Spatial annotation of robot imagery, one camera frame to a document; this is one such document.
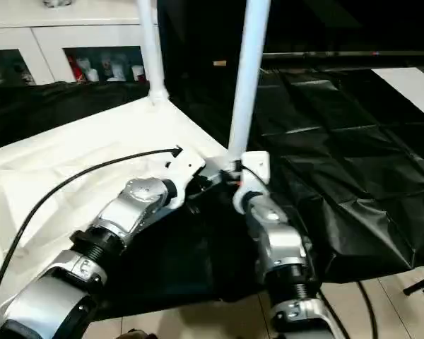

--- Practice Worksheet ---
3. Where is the white plastic table top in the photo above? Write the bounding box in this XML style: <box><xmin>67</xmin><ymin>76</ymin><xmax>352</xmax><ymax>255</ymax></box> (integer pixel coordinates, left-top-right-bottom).
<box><xmin>0</xmin><ymin>97</ymin><xmax>234</xmax><ymax>329</ymax></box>

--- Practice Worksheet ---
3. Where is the black work mat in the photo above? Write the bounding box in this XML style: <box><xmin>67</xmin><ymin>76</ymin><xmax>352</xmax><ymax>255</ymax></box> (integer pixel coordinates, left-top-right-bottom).
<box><xmin>0</xmin><ymin>66</ymin><xmax>424</xmax><ymax>311</ymax></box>

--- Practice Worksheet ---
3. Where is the large black case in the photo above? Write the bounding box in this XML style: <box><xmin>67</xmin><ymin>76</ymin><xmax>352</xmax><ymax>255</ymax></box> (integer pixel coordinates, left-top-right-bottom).
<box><xmin>157</xmin><ymin>0</ymin><xmax>424</xmax><ymax>89</ymax></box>

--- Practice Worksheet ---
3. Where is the dark brown rounded object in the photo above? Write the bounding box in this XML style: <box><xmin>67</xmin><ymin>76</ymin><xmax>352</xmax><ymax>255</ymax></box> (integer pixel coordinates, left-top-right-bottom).
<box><xmin>119</xmin><ymin>328</ymin><xmax>153</xmax><ymax>339</ymax></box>

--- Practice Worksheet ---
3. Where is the long grey metal bar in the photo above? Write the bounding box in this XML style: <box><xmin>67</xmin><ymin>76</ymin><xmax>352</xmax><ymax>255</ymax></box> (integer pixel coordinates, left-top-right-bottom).
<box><xmin>263</xmin><ymin>49</ymin><xmax>424</xmax><ymax>59</ymax></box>

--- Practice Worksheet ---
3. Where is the white glass-door cabinet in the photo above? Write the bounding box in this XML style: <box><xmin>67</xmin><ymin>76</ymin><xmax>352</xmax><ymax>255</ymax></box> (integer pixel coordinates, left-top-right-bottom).
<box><xmin>0</xmin><ymin>0</ymin><xmax>160</xmax><ymax>88</ymax></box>

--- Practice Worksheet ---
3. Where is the white flat box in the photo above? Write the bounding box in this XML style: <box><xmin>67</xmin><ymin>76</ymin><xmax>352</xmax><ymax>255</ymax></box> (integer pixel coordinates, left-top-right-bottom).
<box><xmin>370</xmin><ymin>66</ymin><xmax>424</xmax><ymax>124</ymax></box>

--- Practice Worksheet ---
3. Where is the black tripod stand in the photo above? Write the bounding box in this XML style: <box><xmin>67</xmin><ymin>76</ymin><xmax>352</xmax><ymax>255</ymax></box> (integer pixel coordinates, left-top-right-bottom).
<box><xmin>402</xmin><ymin>270</ymin><xmax>424</xmax><ymax>297</ymax></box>

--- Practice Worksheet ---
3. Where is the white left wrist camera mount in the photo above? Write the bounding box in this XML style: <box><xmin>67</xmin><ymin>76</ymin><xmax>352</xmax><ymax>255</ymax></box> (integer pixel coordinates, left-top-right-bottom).
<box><xmin>164</xmin><ymin>155</ymin><xmax>206</xmax><ymax>209</ymax></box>

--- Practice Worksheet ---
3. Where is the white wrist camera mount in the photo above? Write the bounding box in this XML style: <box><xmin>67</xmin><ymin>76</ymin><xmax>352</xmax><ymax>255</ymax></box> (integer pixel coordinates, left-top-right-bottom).
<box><xmin>164</xmin><ymin>155</ymin><xmax>206</xmax><ymax>209</ymax></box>
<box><xmin>232</xmin><ymin>150</ymin><xmax>271</xmax><ymax>215</ymax></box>

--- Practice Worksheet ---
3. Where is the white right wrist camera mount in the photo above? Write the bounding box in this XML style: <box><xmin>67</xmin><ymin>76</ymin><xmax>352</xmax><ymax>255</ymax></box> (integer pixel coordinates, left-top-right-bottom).
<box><xmin>232</xmin><ymin>150</ymin><xmax>271</xmax><ymax>215</ymax></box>

